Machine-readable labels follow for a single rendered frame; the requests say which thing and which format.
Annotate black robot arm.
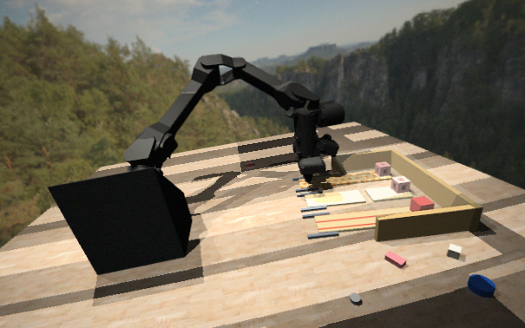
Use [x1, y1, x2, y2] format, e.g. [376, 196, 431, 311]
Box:
[123, 54, 345, 175]

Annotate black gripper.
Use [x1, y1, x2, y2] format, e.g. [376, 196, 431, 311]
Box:
[292, 130, 326, 183]

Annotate blue flat disc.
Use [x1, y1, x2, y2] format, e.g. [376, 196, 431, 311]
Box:
[467, 274, 495, 298]

